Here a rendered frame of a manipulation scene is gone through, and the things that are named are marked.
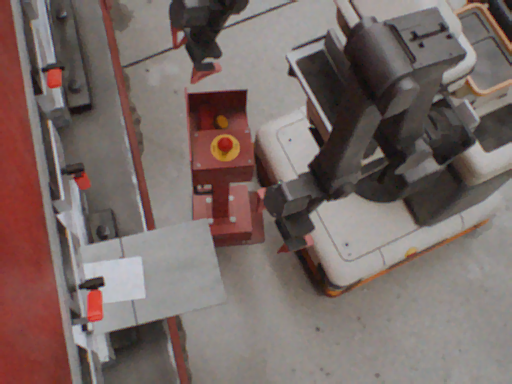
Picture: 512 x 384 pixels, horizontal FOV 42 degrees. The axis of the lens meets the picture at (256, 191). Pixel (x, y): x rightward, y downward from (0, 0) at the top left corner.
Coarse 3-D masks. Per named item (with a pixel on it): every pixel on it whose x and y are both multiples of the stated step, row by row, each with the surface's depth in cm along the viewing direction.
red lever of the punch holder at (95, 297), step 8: (88, 280) 105; (96, 280) 105; (80, 288) 105; (88, 288) 105; (96, 288) 104; (88, 296) 102; (96, 296) 101; (88, 304) 100; (96, 304) 100; (88, 312) 99; (96, 312) 98; (88, 320) 98; (96, 320) 98
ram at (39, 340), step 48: (0, 0) 97; (0, 48) 89; (0, 96) 82; (0, 144) 77; (0, 192) 72; (48, 192) 100; (0, 240) 68; (48, 240) 92; (0, 288) 64; (48, 288) 85; (0, 336) 60; (48, 336) 79
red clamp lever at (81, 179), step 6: (66, 168) 112; (72, 168) 112; (78, 168) 113; (84, 168) 113; (72, 174) 113; (78, 174) 115; (84, 174) 116; (78, 180) 116; (84, 180) 117; (90, 180) 121; (78, 186) 119; (84, 186) 119; (90, 186) 121
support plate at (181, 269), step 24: (144, 240) 134; (168, 240) 135; (192, 240) 135; (144, 264) 133; (168, 264) 133; (192, 264) 133; (216, 264) 134; (168, 288) 131; (192, 288) 132; (216, 288) 132; (120, 312) 129; (144, 312) 130; (168, 312) 130
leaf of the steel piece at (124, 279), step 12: (96, 264) 132; (108, 264) 132; (120, 264) 132; (132, 264) 133; (96, 276) 131; (108, 276) 132; (120, 276) 132; (132, 276) 132; (144, 276) 131; (108, 288) 131; (120, 288) 131; (132, 288) 131; (144, 288) 130; (108, 300) 130; (120, 300) 130
